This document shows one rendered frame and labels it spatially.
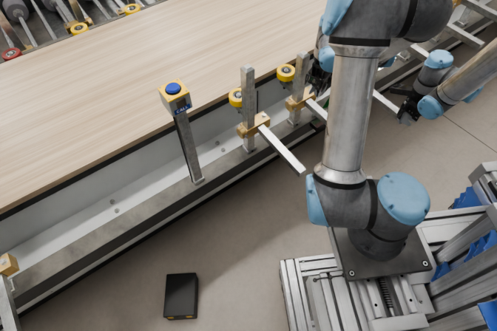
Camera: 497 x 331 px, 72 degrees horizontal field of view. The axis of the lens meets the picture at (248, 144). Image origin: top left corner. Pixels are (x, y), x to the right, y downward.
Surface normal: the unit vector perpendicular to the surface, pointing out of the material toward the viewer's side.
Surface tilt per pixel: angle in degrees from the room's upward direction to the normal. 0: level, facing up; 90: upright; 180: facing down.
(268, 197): 0
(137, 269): 0
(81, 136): 0
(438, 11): 70
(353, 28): 58
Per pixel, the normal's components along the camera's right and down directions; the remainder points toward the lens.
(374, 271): -0.01, -0.58
